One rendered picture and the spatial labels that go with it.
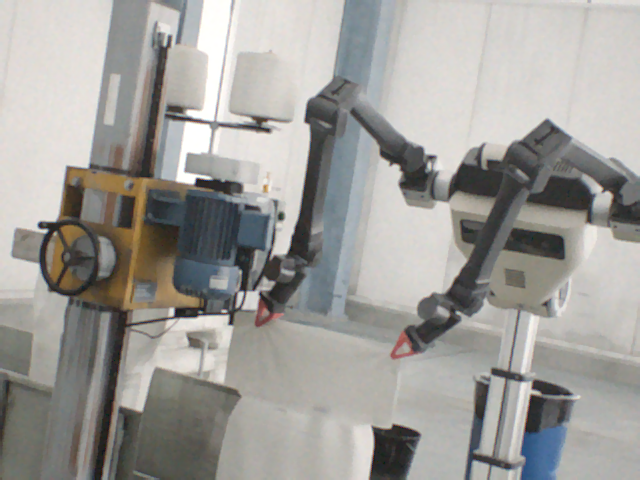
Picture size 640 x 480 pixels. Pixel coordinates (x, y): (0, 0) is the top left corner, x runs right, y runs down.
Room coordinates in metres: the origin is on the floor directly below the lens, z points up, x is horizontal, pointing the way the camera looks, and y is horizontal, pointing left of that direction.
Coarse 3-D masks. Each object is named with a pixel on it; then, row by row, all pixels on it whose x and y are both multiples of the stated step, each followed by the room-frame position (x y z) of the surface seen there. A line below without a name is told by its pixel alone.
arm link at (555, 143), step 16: (544, 128) 2.37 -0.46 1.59; (560, 128) 2.36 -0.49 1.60; (528, 144) 2.37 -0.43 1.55; (544, 144) 2.35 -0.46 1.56; (560, 144) 2.34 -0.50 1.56; (576, 144) 2.41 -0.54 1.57; (512, 160) 2.38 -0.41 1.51; (528, 160) 2.35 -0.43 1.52; (544, 160) 2.34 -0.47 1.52; (576, 160) 2.44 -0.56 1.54; (592, 160) 2.48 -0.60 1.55; (608, 160) 2.55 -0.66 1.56; (528, 176) 2.35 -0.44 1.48; (592, 176) 2.52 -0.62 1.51; (608, 176) 2.56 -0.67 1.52; (624, 176) 2.58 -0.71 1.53; (624, 192) 2.59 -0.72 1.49
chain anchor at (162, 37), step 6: (156, 24) 2.52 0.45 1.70; (162, 24) 2.54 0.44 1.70; (156, 30) 2.52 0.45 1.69; (162, 30) 2.54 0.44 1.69; (168, 30) 2.56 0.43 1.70; (156, 36) 2.52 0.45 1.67; (162, 36) 2.52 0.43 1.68; (168, 36) 2.55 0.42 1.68; (156, 42) 2.52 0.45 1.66; (162, 42) 2.52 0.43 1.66; (168, 42) 2.55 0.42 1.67
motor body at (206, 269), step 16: (192, 192) 2.47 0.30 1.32; (208, 192) 2.46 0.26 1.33; (192, 208) 2.47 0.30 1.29; (208, 208) 2.45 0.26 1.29; (224, 208) 2.46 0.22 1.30; (240, 208) 2.50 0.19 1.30; (192, 224) 2.46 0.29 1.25; (208, 224) 2.46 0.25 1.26; (224, 224) 2.46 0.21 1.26; (192, 240) 2.46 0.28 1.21; (208, 240) 2.45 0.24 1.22; (224, 240) 2.47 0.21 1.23; (176, 256) 2.52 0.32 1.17; (192, 256) 2.46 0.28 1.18; (208, 256) 2.46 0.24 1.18; (224, 256) 2.46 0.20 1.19; (176, 272) 2.48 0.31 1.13; (192, 272) 2.45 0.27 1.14; (208, 272) 2.45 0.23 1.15; (224, 272) 2.46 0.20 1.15; (176, 288) 2.48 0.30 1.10; (192, 288) 2.45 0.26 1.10; (208, 288) 2.45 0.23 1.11; (224, 288) 2.47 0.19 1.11
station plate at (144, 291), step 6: (150, 282) 2.54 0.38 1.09; (156, 282) 2.56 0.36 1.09; (138, 288) 2.50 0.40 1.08; (144, 288) 2.52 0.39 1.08; (150, 288) 2.54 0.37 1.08; (156, 288) 2.57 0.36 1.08; (138, 294) 2.51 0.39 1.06; (144, 294) 2.53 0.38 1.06; (150, 294) 2.55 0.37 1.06; (138, 300) 2.51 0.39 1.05; (144, 300) 2.53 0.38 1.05; (150, 300) 2.55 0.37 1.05
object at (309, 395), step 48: (240, 336) 2.83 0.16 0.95; (288, 336) 2.76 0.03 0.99; (336, 336) 2.69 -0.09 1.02; (240, 384) 2.82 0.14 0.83; (288, 384) 2.74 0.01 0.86; (336, 384) 2.68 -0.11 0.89; (384, 384) 2.63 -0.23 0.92; (240, 432) 2.72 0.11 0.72; (288, 432) 2.65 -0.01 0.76; (336, 432) 2.61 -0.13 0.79
